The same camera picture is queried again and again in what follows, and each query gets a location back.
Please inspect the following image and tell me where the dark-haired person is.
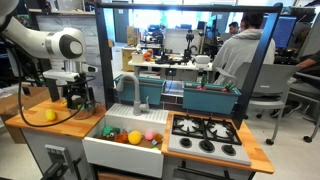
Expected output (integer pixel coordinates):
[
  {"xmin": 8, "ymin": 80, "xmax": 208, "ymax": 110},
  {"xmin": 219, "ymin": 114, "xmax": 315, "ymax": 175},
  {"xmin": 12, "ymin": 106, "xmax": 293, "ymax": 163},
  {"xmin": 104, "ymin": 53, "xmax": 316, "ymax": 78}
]
[{"xmin": 229, "ymin": 21, "xmax": 241, "ymax": 36}]

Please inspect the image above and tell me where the orange-brown plush ball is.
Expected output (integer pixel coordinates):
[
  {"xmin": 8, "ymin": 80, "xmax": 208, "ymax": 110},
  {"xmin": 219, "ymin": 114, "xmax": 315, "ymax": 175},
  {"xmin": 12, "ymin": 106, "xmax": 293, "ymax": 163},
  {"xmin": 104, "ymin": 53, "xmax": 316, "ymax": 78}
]
[{"xmin": 153, "ymin": 132, "xmax": 164, "ymax": 144}]

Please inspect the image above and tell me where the grey toy stove top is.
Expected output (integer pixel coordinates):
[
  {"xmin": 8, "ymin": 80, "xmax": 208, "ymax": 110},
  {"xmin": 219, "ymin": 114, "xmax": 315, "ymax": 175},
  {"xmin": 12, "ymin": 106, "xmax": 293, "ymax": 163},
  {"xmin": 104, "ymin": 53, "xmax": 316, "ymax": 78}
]
[{"xmin": 167, "ymin": 114, "xmax": 252, "ymax": 167}]

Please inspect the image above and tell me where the green toy cactus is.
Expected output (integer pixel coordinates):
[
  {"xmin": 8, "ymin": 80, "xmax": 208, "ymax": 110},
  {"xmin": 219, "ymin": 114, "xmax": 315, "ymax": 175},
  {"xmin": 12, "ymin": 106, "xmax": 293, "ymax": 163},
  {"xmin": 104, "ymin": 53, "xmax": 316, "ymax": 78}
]
[{"xmin": 199, "ymin": 73, "xmax": 209, "ymax": 92}]

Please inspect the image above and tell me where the yellow lemon toy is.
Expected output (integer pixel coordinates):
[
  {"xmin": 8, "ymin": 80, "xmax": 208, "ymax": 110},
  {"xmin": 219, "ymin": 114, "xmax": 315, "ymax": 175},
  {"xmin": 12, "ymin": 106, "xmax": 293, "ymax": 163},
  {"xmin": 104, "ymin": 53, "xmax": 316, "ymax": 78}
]
[{"xmin": 45, "ymin": 108, "xmax": 57, "ymax": 122}]

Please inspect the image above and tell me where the black kitchen frame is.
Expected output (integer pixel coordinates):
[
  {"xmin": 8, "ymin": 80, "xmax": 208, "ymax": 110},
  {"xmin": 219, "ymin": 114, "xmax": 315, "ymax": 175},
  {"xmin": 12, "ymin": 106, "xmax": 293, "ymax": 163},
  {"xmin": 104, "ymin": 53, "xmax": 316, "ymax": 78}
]
[{"xmin": 94, "ymin": 1, "xmax": 284, "ymax": 130}]

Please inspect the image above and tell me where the grey office chair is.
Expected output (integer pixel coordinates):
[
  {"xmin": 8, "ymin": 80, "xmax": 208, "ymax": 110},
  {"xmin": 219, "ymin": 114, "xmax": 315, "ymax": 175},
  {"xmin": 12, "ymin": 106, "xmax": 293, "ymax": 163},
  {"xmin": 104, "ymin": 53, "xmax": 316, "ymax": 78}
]
[{"xmin": 216, "ymin": 62, "xmax": 303, "ymax": 146}]

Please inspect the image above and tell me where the grey toy faucet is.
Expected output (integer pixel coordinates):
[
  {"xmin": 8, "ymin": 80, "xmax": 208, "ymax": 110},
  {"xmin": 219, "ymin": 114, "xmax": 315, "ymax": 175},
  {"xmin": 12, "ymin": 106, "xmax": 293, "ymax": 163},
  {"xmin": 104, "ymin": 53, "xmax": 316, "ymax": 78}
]
[{"xmin": 115, "ymin": 73, "xmax": 150, "ymax": 117}]

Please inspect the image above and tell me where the pink plush ball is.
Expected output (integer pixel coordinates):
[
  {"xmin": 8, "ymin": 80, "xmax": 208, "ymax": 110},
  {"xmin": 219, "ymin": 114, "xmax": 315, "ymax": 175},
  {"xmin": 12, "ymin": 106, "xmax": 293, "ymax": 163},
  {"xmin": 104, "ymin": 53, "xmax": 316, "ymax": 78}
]
[{"xmin": 144, "ymin": 130, "xmax": 155, "ymax": 142}]

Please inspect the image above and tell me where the small green toy plant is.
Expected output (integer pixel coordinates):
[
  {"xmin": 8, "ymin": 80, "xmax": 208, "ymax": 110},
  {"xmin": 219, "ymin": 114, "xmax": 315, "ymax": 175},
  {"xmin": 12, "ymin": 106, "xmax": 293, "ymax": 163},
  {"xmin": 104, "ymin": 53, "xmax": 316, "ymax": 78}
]
[{"xmin": 221, "ymin": 82, "xmax": 236, "ymax": 94}]

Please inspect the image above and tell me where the black stove knob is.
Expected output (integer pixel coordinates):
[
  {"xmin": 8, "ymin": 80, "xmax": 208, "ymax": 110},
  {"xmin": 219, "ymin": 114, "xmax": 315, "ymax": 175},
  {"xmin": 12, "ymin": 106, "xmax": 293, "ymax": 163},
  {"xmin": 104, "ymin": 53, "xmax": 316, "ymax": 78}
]
[
  {"xmin": 221, "ymin": 144, "xmax": 237, "ymax": 156},
  {"xmin": 179, "ymin": 137, "xmax": 193, "ymax": 149},
  {"xmin": 199, "ymin": 138, "xmax": 215, "ymax": 153}
]

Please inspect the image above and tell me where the large cardboard box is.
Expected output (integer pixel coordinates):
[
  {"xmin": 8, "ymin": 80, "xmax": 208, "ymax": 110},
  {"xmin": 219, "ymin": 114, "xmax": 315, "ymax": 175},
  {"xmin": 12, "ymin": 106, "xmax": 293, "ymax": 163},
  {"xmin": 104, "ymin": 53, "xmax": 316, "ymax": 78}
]
[{"xmin": 0, "ymin": 84, "xmax": 51, "ymax": 144}]

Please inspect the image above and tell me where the person's forearm dark sleeve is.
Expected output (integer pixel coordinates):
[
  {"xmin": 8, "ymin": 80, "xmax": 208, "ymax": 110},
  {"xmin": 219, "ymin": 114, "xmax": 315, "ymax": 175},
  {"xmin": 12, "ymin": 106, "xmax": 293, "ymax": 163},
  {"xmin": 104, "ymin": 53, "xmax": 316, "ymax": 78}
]
[{"xmin": 294, "ymin": 49, "xmax": 320, "ymax": 76}]

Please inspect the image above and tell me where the tall cardboard box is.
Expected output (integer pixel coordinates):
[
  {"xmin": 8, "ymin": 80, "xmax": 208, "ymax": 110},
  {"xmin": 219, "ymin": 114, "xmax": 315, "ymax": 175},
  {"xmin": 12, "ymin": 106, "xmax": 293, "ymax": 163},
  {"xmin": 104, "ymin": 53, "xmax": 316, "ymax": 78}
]
[{"xmin": 121, "ymin": 46, "xmax": 138, "ymax": 73}]

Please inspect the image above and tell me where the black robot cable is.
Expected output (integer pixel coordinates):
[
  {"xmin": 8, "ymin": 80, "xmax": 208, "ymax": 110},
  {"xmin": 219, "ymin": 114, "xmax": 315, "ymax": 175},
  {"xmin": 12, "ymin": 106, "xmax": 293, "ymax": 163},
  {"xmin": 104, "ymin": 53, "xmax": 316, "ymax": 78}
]
[{"xmin": 8, "ymin": 43, "xmax": 98, "ymax": 128}]

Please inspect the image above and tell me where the white tabletop appliance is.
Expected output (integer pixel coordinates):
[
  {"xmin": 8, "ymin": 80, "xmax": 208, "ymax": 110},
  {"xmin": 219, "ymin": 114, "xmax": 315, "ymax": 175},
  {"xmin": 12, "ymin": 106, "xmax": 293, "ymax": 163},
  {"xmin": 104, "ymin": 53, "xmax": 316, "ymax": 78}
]
[{"xmin": 194, "ymin": 54, "xmax": 211, "ymax": 70}]

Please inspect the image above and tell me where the person in grey hoodie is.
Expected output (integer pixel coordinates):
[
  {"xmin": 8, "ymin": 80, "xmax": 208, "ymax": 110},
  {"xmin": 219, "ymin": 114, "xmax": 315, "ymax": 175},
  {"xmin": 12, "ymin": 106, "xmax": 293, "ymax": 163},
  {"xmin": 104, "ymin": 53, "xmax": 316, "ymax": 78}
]
[{"xmin": 212, "ymin": 12, "xmax": 277, "ymax": 86}]

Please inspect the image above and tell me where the black stove grate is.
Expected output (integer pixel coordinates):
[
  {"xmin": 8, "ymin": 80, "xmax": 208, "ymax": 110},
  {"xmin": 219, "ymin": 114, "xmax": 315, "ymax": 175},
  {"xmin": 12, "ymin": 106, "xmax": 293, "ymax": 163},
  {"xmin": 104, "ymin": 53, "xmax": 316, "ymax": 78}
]
[
  {"xmin": 171, "ymin": 114, "xmax": 208, "ymax": 139},
  {"xmin": 203, "ymin": 118, "xmax": 243, "ymax": 146}
]

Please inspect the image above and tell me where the orange plush animal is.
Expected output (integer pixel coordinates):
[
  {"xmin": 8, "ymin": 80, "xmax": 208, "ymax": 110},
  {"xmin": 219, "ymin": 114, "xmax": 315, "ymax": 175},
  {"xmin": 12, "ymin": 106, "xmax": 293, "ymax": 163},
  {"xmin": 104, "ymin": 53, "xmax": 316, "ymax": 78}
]
[{"xmin": 114, "ymin": 130, "xmax": 129, "ymax": 144}]

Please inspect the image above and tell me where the teal planter box with plants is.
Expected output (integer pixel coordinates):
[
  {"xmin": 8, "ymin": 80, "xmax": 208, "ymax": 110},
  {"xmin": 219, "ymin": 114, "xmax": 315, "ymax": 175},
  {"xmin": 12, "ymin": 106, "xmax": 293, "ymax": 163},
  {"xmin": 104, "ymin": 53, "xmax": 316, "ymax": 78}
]
[{"xmin": 181, "ymin": 81, "xmax": 242, "ymax": 115}]

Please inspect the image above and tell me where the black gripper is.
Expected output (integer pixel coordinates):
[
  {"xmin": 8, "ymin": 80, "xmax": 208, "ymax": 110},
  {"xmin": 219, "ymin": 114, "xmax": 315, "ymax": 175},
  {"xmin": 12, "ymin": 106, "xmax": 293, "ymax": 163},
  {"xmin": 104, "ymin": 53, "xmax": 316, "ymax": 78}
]
[{"xmin": 63, "ymin": 74, "xmax": 96, "ymax": 111}]

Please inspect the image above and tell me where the black oven door handle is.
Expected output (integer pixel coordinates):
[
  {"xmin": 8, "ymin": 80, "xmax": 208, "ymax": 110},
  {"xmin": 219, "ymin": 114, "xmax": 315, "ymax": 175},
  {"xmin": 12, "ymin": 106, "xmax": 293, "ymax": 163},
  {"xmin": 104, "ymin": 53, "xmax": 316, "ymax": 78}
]
[{"xmin": 176, "ymin": 161, "xmax": 231, "ymax": 180}]

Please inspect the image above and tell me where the white toy sink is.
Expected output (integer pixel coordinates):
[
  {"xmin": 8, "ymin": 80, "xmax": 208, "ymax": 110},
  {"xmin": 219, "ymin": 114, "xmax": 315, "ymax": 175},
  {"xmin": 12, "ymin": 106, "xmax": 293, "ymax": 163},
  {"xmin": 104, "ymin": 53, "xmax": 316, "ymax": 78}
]
[{"xmin": 82, "ymin": 103, "xmax": 170, "ymax": 179}]

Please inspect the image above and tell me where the grey rolling chair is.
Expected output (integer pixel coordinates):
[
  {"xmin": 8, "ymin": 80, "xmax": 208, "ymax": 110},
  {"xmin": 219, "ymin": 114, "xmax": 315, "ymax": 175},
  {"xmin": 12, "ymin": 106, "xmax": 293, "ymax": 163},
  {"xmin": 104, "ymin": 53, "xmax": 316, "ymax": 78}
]
[{"xmin": 288, "ymin": 71, "xmax": 320, "ymax": 144}]

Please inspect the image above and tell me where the black camera stand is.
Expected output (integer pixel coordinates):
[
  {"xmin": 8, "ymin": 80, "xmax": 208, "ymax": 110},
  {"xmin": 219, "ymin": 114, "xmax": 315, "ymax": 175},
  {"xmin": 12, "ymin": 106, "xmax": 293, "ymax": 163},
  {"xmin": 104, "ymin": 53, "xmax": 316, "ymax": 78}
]
[{"xmin": 184, "ymin": 29, "xmax": 197, "ymax": 63}]

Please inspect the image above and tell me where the blue computer monitor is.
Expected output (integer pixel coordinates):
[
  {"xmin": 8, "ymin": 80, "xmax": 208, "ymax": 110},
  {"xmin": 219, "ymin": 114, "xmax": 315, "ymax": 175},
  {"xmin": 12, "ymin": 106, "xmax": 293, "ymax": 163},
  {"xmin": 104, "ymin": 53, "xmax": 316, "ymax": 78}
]
[{"xmin": 271, "ymin": 15, "xmax": 298, "ymax": 49}]

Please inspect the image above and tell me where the whitewashed wood back panel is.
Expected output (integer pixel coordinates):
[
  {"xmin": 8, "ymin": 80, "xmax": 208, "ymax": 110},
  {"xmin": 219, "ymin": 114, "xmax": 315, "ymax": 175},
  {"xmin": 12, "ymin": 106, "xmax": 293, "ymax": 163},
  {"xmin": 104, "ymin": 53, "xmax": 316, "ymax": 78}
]
[{"xmin": 35, "ymin": 14, "xmax": 106, "ymax": 104}]

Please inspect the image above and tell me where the empty teal planter box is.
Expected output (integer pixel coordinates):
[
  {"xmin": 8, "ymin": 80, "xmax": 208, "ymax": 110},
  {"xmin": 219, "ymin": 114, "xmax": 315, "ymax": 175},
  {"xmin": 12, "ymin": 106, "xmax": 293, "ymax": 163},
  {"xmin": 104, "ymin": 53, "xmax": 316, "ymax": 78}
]
[{"xmin": 113, "ymin": 74, "xmax": 167, "ymax": 106}]

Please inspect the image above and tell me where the yellow plush ball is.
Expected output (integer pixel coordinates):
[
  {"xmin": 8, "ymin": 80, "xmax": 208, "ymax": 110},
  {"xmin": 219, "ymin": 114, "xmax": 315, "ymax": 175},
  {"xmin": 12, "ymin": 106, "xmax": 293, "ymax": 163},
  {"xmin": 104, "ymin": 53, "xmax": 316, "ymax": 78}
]
[{"xmin": 127, "ymin": 130, "xmax": 143, "ymax": 146}]

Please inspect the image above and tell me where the white work table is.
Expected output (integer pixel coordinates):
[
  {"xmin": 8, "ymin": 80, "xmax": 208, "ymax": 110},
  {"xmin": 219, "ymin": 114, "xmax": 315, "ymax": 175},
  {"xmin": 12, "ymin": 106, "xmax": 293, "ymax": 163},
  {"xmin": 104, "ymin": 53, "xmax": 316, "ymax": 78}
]
[{"xmin": 128, "ymin": 59, "xmax": 214, "ymax": 83}]

